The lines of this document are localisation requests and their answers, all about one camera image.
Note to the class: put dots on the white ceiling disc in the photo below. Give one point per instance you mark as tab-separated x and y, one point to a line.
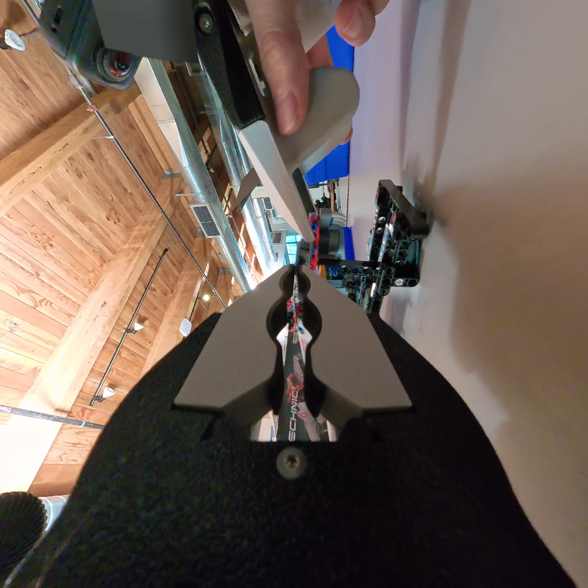
186	327

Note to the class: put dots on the toy brick vehicle model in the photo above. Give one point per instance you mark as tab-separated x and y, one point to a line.
415	220

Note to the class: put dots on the black ribbed round object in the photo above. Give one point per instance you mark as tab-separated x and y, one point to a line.
20	528

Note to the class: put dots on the silver ventilation duct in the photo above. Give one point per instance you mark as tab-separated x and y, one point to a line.
202	183

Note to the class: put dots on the ceiling vent grille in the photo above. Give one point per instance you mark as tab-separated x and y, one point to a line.
205	220

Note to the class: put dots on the blue plastic bin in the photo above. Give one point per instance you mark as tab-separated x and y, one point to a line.
342	59

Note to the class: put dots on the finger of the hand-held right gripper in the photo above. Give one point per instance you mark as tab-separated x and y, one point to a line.
248	195
275	170

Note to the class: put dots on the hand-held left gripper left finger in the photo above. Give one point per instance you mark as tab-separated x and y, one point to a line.
229	363

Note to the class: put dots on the grey desk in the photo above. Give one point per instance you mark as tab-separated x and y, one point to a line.
505	138

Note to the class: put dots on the person's right hand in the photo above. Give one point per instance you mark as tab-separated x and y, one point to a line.
285	69

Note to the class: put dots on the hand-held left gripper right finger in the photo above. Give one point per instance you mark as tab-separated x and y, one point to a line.
358	363

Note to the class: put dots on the corrugated silver duct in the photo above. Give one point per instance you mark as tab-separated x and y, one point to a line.
229	156

